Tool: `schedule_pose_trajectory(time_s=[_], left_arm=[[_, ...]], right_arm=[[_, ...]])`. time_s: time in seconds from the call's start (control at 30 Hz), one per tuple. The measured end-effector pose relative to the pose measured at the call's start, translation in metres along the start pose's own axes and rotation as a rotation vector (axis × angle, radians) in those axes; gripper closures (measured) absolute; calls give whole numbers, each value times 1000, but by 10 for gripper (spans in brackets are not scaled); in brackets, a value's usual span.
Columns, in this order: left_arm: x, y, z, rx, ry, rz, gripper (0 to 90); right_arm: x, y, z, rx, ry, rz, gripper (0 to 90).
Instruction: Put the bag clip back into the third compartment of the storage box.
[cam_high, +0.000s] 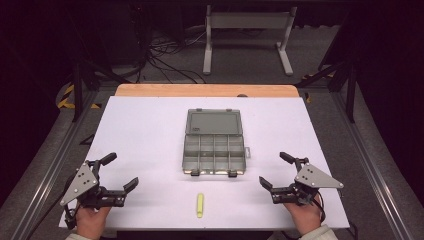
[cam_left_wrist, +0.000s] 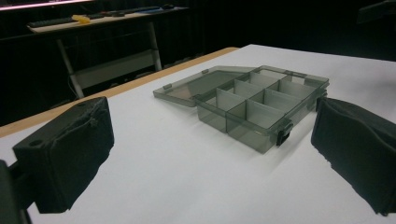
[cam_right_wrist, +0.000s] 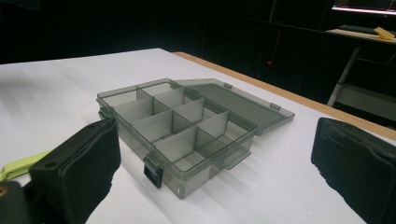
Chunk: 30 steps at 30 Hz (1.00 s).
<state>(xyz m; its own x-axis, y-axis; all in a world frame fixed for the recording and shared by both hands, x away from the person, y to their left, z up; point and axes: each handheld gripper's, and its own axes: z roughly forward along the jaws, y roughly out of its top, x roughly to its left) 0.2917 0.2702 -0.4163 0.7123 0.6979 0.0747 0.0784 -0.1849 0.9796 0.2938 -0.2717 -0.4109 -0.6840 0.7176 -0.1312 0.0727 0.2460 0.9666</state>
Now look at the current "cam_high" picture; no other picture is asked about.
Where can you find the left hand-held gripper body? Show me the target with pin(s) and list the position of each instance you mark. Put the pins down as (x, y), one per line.
(81, 182)

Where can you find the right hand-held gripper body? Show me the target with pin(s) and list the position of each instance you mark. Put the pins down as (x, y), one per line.
(315, 179)

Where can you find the grey plastic compartment box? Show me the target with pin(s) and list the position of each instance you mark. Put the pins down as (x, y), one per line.
(213, 146)

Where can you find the yellow highlighter pen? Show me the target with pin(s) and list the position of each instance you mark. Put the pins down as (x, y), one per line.
(200, 205)

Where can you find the person's right hand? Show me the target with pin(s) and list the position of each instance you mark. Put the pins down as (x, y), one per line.
(305, 216)

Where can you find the person's left hand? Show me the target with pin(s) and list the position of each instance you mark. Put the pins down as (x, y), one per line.
(90, 221)

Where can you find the white table mat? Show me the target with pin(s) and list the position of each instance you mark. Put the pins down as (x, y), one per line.
(150, 140)

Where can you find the yellow black hazard tape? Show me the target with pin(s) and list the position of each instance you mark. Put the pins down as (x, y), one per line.
(308, 98)
(68, 96)

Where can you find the black metal stand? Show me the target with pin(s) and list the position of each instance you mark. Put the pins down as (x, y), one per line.
(350, 86)
(77, 90)

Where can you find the aluminium floor rail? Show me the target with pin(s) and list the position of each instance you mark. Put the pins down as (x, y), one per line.
(370, 160)
(56, 160)

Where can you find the white metal stand frame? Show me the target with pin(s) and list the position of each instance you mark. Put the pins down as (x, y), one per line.
(248, 20)

